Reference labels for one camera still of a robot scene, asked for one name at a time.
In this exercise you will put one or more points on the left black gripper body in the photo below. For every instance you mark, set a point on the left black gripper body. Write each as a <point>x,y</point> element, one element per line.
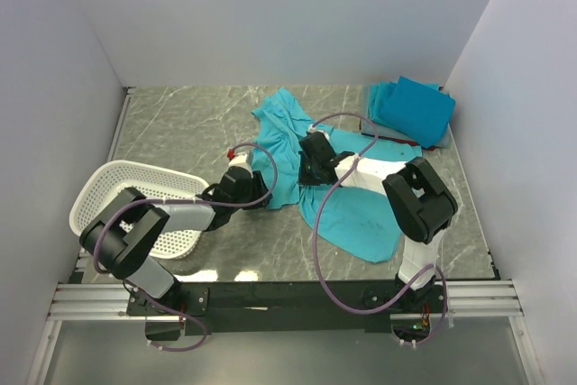
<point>254,192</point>

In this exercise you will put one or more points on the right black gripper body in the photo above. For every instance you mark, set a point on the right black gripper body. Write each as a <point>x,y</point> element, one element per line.
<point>307,171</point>

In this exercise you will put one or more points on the turquoise t shirt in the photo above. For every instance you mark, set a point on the turquoise t shirt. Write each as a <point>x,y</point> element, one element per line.
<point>378,95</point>
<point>358,221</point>

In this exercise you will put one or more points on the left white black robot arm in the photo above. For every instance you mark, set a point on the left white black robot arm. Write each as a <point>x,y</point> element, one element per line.
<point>126,207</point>

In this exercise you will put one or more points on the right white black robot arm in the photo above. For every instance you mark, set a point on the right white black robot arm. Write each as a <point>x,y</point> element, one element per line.
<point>422,204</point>

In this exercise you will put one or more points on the folded turquoise t shirt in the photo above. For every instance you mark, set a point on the folded turquoise t shirt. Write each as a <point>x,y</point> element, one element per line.
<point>378,95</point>

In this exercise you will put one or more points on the folded blue t shirt top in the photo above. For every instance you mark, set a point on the folded blue t shirt top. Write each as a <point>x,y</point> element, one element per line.
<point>419,111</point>

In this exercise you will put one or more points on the white perforated plastic basket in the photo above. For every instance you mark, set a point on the white perforated plastic basket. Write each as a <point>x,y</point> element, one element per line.
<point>152,181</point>

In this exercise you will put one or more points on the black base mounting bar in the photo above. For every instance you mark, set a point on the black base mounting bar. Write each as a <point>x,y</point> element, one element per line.
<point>268,306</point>

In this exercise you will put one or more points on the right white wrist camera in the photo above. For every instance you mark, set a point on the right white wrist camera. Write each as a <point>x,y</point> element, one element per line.
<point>314,128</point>

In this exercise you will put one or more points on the aluminium frame rail front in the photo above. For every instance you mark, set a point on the aluminium frame rail front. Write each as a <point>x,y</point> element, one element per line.
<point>109,302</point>

